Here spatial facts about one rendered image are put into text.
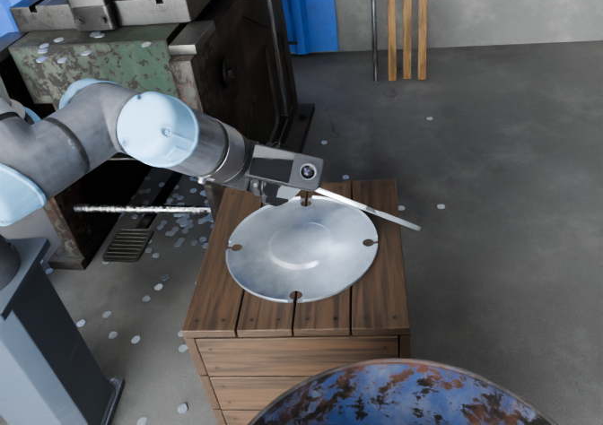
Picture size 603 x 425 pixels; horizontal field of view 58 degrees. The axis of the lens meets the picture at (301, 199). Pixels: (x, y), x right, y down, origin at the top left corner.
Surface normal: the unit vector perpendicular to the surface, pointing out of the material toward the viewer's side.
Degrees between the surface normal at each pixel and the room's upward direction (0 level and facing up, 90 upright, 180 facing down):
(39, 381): 90
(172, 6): 90
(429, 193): 0
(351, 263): 0
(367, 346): 90
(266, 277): 0
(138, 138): 45
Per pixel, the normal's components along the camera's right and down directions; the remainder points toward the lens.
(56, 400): 0.66, 0.40
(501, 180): -0.12, -0.78
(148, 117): -0.41, -0.15
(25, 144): 0.50, -0.52
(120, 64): -0.17, 0.62
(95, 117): 0.57, -0.31
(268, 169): 0.04, -0.05
